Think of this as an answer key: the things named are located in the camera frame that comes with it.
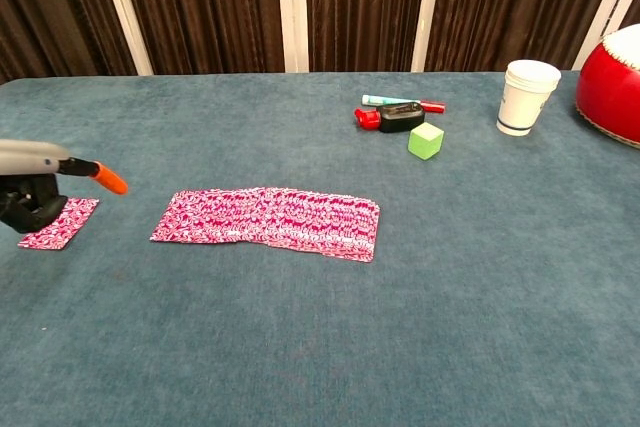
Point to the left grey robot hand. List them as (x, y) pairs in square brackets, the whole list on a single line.
[(30, 159)]

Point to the single pink playing card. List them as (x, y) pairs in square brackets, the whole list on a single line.
[(65, 227)]

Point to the spread of pink playing cards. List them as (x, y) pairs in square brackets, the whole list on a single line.
[(285, 222)]

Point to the dark brown curtain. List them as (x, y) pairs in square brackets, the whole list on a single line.
[(215, 7)]

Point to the teal felt table cover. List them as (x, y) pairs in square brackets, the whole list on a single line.
[(300, 347)]

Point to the teal marker with red cap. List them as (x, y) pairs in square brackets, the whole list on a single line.
[(390, 99)]

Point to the black bottle with red cap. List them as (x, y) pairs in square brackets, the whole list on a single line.
[(400, 118)]

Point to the green cube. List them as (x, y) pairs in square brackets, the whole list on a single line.
[(425, 144)]

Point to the white paper cup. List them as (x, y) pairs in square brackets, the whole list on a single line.
[(525, 102)]

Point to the red and white ball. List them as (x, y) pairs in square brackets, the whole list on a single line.
[(610, 92)]

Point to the white frame post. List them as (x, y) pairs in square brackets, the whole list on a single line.
[(427, 7), (125, 12), (284, 7), (601, 22)]

